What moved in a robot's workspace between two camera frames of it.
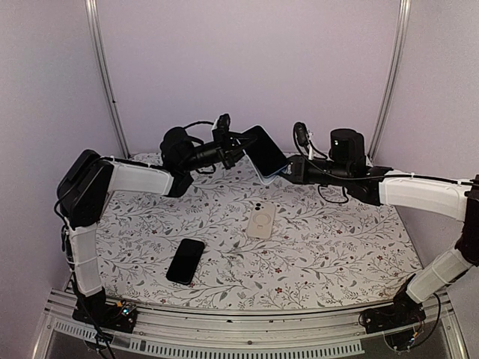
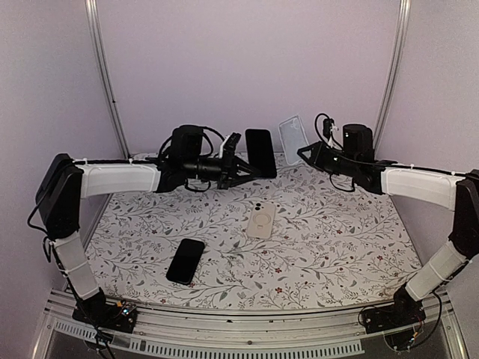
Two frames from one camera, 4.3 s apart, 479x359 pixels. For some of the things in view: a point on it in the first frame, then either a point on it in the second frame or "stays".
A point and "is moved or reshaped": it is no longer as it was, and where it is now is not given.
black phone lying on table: (185, 262) stays
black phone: (264, 152) is moved or reshaped
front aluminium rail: (340, 330) stays
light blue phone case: (268, 179) → (293, 138)
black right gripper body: (304, 176) → (332, 164)
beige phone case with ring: (261, 221) stays
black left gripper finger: (237, 143) → (236, 179)
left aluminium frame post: (106, 77) stays
